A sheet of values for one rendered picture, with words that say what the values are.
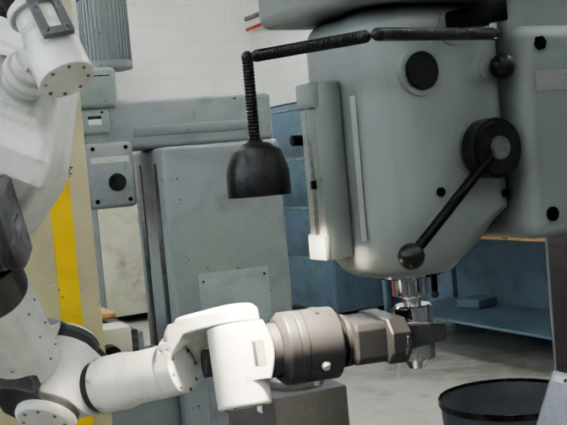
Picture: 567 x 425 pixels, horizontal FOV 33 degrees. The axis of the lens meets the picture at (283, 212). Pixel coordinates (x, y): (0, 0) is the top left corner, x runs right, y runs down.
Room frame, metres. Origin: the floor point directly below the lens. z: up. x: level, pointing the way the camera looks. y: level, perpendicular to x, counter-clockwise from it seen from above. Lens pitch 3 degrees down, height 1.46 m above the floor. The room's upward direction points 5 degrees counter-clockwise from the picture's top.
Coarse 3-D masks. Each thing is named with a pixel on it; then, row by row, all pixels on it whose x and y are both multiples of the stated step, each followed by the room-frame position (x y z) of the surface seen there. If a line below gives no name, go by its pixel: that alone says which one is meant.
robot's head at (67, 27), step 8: (16, 0) 1.11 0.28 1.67; (32, 0) 1.09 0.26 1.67; (56, 0) 1.10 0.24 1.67; (8, 8) 1.11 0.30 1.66; (32, 8) 1.08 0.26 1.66; (56, 8) 1.09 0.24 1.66; (64, 8) 1.09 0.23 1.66; (40, 16) 1.08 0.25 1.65; (64, 16) 1.09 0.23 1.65; (40, 24) 1.07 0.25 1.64; (64, 24) 1.08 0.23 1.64; (72, 24) 1.08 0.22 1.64; (40, 32) 1.07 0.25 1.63; (48, 32) 1.07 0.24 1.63; (56, 32) 1.07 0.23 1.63; (64, 32) 1.08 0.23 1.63; (72, 32) 1.08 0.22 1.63
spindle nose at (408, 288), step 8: (408, 280) 1.17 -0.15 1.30; (416, 280) 1.17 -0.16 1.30; (424, 280) 1.17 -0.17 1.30; (392, 288) 1.19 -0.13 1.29; (400, 288) 1.17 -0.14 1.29; (408, 288) 1.17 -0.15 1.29; (416, 288) 1.17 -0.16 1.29; (424, 288) 1.17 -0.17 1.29; (400, 296) 1.17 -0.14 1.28; (408, 296) 1.17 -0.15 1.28; (416, 296) 1.17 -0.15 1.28
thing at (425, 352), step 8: (408, 320) 1.17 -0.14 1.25; (416, 320) 1.17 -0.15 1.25; (424, 320) 1.17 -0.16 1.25; (432, 320) 1.19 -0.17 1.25; (432, 344) 1.18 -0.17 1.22; (416, 352) 1.17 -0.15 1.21; (424, 352) 1.17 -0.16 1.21; (432, 352) 1.18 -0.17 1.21; (408, 360) 1.17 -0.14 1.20; (416, 360) 1.17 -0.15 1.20; (424, 360) 1.17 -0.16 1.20
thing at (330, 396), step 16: (272, 384) 1.42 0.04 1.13; (304, 384) 1.40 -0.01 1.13; (320, 384) 1.42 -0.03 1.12; (336, 384) 1.42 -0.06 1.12; (288, 400) 1.38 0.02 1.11; (304, 400) 1.39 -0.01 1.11; (320, 400) 1.40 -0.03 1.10; (336, 400) 1.41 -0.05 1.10; (240, 416) 1.51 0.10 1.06; (256, 416) 1.44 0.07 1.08; (272, 416) 1.38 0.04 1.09; (288, 416) 1.38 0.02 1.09; (304, 416) 1.39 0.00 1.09; (320, 416) 1.39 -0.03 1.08; (336, 416) 1.40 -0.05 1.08
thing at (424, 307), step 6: (396, 306) 1.19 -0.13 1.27; (402, 306) 1.18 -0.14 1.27; (408, 306) 1.18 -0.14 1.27; (414, 306) 1.17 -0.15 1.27; (420, 306) 1.17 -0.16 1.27; (426, 306) 1.17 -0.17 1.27; (396, 312) 1.18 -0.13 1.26; (402, 312) 1.17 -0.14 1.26; (408, 312) 1.17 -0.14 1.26; (414, 312) 1.17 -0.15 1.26; (420, 312) 1.17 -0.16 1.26; (426, 312) 1.17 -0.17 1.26
